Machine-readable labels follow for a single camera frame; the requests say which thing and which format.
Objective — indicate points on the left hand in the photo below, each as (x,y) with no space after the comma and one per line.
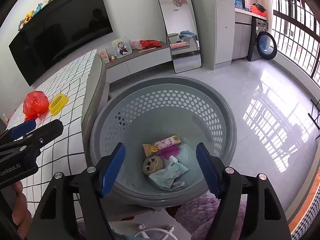
(21,216)

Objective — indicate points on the child photo frame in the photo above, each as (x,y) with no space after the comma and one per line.
(121,47)

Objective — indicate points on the front-load washing machine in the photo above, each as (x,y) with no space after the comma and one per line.
(262,44)

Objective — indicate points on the pink snack wrapper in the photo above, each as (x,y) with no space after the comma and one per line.
(162,144)

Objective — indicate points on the small picture frame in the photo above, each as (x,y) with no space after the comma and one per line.
(104,55)

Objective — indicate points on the purple fluffy rug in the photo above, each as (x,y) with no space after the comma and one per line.
(197,216)

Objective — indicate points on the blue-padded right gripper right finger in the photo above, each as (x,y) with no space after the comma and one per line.
(264,216)

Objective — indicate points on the yellow plush toy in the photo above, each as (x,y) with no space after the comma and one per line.
(28,16)

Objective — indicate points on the grey tv cabinet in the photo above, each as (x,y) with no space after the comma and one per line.
(137,61)

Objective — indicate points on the grey laundry basket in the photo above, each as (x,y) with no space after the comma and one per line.
(151,112)

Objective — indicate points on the blue plush toy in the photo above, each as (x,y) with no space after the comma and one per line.
(38,8)

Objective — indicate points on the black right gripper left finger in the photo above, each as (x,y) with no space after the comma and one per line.
(55,216)

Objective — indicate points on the red plastic bag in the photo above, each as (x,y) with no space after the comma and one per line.
(35,103)

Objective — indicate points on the black window grille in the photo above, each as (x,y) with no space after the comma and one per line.
(297,35)

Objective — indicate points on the white plastic packaging bag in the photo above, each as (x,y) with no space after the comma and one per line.
(165,177)

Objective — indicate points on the red basin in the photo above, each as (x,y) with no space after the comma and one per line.
(258,9)

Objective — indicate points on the grey tall cabinet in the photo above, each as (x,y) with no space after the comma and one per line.
(215,20)

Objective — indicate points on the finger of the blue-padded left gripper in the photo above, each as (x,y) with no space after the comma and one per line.
(18,131)
(40,136)

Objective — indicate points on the standing floor mirror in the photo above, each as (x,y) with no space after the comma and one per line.
(182,37)

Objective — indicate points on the black wall television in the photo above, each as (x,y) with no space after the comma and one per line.
(57,30)

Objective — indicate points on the red bag on cabinet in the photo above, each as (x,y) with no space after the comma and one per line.
(146,44)

